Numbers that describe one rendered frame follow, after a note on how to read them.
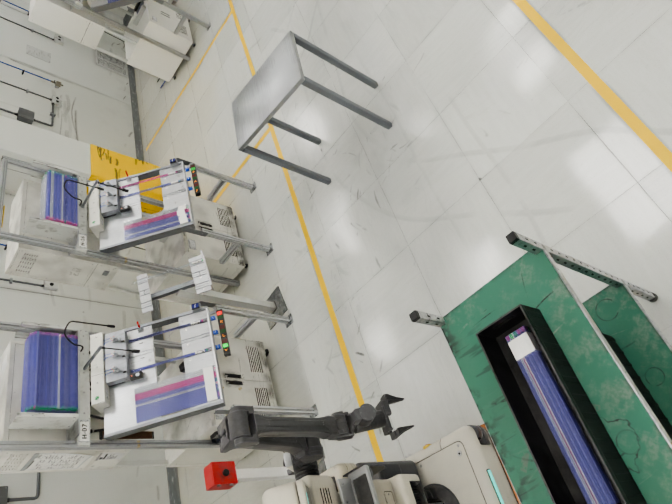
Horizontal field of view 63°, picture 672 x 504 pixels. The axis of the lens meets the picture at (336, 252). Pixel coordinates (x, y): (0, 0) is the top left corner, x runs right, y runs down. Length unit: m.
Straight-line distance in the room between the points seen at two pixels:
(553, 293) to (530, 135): 1.54
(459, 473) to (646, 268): 1.22
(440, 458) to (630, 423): 1.32
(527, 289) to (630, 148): 1.25
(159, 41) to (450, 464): 6.04
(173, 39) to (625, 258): 5.96
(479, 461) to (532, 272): 1.15
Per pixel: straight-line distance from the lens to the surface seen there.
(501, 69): 3.46
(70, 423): 3.65
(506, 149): 3.20
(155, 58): 7.54
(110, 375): 3.73
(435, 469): 2.82
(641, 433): 1.64
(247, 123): 3.78
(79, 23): 7.34
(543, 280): 1.78
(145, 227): 4.39
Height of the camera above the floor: 2.49
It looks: 39 degrees down
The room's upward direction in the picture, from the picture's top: 74 degrees counter-clockwise
